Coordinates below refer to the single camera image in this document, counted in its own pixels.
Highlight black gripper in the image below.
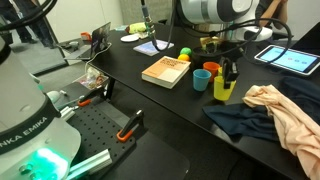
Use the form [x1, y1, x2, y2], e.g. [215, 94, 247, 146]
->
[214, 41, 248, 90]

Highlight orange plastic cup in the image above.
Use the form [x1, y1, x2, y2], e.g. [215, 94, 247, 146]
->
[202, 61, 222, 84]

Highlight blue plastic cup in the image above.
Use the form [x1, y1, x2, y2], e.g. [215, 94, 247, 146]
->
[192, 68, 213, 92]

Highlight black bowl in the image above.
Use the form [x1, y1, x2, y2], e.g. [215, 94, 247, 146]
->
[191, 43, 244, 69]

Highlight navy blue cloth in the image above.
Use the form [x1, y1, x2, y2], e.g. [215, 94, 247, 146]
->
[202, 102, 283, 144]

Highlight yellow ball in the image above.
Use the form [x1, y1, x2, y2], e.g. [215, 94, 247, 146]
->
[177, 53, 191, 62]

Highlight green ball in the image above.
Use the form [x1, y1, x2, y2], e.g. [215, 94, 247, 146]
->
[179, 46, 193, 57]

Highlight tablet with lit screen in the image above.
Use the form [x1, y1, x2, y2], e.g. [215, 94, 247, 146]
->
[254, 44, 320, 77]

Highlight orange and cream book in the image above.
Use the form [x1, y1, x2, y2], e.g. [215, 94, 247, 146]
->
[141, 55, 192, 90]

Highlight peach cloth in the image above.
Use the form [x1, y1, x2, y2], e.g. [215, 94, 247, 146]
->
[242, 84, 320, 180]

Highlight seated person grey sweater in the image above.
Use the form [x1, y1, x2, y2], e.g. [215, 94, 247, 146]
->
[254, 0, 290, 30]

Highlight black laptop lid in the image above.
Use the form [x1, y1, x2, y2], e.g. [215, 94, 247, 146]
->
[289, 21, 320, 57]

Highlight pale blue UIST book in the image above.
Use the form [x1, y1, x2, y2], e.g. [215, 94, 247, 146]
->
[132, 39, 175, 57]

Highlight small printed packet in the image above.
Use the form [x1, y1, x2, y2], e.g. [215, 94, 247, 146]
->
[137, 30, 151, 40]

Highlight yellow green soft bag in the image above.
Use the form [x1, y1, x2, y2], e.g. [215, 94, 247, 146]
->
[125, 21, 149, 35]

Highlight white round plate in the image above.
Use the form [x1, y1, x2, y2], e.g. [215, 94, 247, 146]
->
[119, 33, 140, 43]

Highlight black clamp with orange tip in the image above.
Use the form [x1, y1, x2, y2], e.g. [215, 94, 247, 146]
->
[116, 109, 145, 143]
[76, 84, 105, 108]

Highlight black robot mounting stand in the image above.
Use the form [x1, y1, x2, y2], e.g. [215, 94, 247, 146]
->
[54, 81, 191, 180]

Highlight small open laptop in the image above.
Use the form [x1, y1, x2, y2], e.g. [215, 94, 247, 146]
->
[63, 21, 113, 62]

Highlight clear bin of small parts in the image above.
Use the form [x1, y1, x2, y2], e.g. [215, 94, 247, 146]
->
[72, 66, 110, 91]

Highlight black perforated breadboard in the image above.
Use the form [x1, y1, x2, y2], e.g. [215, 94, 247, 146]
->
[66, 99, 138, 164]

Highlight orange red small object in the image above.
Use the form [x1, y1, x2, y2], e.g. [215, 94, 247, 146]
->
[79, 31, 93, 43]

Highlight silver aluminium extrusion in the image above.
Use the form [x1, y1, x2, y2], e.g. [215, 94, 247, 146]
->
[59, 105, 77, 122]
[65, 148, 113, 180]

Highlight walking person dark trousers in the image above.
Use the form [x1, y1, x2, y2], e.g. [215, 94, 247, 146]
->
[8, 0, 56, 49]

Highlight black cable with grey connector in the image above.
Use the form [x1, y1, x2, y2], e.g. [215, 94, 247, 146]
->
[139, 0, 176, 53]

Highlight white charging cable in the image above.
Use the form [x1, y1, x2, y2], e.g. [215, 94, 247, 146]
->
[84, 42, 113, 73]

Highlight thick black cable bundle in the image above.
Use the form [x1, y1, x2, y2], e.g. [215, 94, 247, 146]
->
[0, 0, 58, 33]

